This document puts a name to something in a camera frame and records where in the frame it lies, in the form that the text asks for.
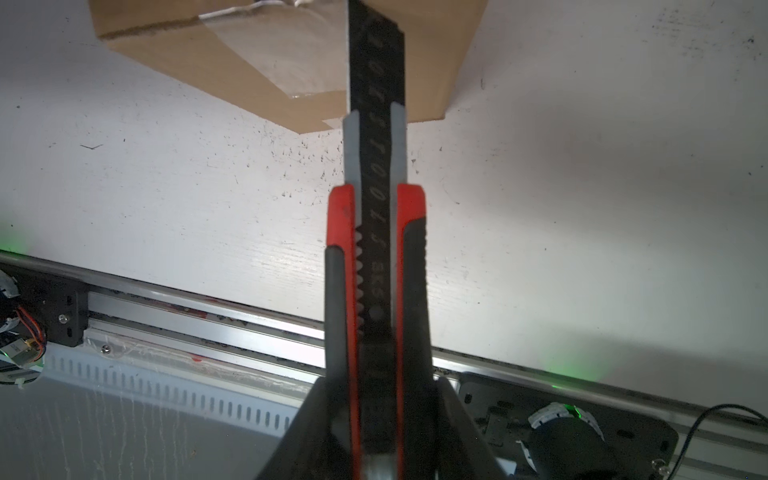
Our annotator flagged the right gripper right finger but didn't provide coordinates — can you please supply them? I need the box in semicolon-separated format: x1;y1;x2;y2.
436;377;507;480

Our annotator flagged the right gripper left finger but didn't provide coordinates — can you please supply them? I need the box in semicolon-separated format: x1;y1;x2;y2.
257;377;354;480

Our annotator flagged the red black utility knife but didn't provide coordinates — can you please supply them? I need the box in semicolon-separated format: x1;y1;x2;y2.
325;1;437;479

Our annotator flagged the brown cardboard express box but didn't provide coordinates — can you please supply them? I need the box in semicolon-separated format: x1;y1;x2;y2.
89;1;486;134

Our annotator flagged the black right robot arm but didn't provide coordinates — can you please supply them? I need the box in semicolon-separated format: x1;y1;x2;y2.
258;378;619;479

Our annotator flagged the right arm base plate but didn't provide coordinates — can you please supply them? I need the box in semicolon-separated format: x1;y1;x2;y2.
458;374;678;479

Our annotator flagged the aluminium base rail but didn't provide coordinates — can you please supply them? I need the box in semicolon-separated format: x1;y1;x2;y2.
0;248;768;480

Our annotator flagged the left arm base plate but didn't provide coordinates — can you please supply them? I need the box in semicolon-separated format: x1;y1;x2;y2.
1;264;89;347

